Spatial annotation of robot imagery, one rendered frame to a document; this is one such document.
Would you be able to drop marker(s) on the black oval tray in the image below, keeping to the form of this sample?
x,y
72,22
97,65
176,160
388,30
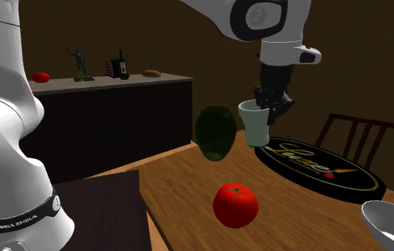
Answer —
x,y
307,170

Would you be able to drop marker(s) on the wooden table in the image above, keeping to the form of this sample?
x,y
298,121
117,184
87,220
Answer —
x,y
182,177

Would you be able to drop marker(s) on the red tomato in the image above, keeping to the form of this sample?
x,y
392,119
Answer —
x,y
235,208

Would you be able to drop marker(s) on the dark sideboard with ornaments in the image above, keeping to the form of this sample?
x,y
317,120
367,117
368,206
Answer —
x,y
113,121

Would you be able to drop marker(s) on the white cup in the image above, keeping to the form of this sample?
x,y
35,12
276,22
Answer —
x,y
255,127

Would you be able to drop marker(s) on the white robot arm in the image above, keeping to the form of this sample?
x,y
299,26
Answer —
x,y
4,139

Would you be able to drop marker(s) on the silver bowl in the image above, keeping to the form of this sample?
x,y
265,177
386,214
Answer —
x,y
389,220

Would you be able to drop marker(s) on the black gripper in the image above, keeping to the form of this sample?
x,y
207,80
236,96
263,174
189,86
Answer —
x,y
276,78

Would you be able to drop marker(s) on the dark robot stand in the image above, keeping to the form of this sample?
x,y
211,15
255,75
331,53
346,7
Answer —
x,y
108,215

